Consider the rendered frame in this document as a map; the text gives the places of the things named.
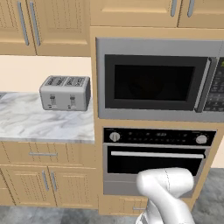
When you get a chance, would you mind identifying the black microwave door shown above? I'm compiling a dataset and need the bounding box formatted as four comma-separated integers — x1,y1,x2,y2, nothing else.
104,53,217,112

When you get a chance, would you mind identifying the silver microwave oven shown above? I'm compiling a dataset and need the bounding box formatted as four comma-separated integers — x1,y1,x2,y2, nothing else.
95,37,224,123

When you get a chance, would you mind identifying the black oven door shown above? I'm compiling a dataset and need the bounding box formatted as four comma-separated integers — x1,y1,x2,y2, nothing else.
102,142,212,198

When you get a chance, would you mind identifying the beige base cupboard door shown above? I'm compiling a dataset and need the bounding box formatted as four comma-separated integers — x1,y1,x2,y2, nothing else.
0,169,16,207
47,166,99,210
0,165,58,208

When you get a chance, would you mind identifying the silver oven knob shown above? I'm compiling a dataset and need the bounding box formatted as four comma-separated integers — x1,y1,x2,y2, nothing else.
195,134,208,145
108,131,121,143

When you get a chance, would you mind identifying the silver four-slot toaster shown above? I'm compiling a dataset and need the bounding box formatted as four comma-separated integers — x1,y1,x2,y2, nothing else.
38,75,92,112

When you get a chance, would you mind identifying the black and silver oven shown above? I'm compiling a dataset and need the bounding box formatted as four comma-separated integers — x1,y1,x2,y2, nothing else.
102,127,218,199

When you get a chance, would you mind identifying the beige drawer front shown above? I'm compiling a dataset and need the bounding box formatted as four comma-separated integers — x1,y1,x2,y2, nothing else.
98,194,151,217
0,141,98,169

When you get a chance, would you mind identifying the silver oven door handle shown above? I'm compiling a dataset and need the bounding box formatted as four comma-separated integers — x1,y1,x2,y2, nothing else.
110,150,205,160

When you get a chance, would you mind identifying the silver cupboard handle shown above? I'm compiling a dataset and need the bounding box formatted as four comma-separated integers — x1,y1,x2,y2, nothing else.
41,170,50,193
186,0,196,18
17,1,31,46
29,1,42,47
170,0,179,18
50,171,59,193

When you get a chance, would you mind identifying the silver microwave door handle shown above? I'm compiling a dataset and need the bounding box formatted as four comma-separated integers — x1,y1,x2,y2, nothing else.
193,57,218,114

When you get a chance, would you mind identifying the beige wall cupboard door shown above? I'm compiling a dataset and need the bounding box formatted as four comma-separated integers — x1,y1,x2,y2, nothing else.
178,0,224,30
89,0,184,29
25,0,91,58
0,0,37,57

